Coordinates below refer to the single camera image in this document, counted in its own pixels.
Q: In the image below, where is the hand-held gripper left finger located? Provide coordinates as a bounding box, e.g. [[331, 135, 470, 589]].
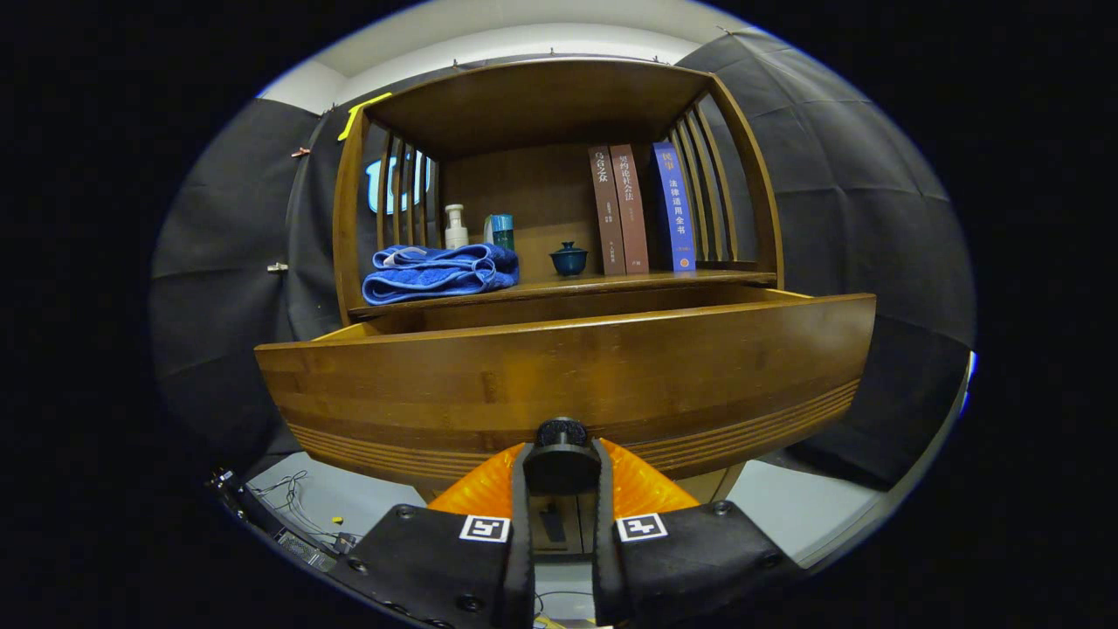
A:
[[328, 441, 536, 629]]

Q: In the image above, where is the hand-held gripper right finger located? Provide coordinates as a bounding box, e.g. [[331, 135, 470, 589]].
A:
[[592, 437, 804, 629]]

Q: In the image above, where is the black drawer knob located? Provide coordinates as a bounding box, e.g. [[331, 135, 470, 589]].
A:
[[522, 418, 602, 497]]

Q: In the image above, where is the wooden cabinet door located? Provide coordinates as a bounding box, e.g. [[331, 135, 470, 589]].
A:
[[535, 496, 583, 560]]

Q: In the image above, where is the wooden countertop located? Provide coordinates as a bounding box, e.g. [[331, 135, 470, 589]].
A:
[[349, 269, 778, 317]]

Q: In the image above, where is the wooden cabinet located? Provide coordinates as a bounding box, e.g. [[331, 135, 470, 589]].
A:
[[332, 57, 785, 560]]

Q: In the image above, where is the folded blue towel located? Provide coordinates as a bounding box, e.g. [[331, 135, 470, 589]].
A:
[[362, 243, 521, 306]]

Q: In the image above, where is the dark blue lidded teacup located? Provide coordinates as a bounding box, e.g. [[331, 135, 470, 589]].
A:
[[549, 241, 589, 278]]

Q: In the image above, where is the blue book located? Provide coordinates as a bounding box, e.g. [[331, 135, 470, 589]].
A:
[[651, 142, 698, 273]]

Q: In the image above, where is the reddish brown book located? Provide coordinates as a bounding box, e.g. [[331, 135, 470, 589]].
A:
[[609, 143, 651, 274]]

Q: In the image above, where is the dark brown book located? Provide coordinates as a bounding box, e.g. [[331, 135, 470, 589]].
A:
[[588, 144, 627, 277]]

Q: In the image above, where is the tangle of thin cables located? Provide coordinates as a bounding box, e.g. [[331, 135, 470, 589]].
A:
[[249, 470, 342, 538]]

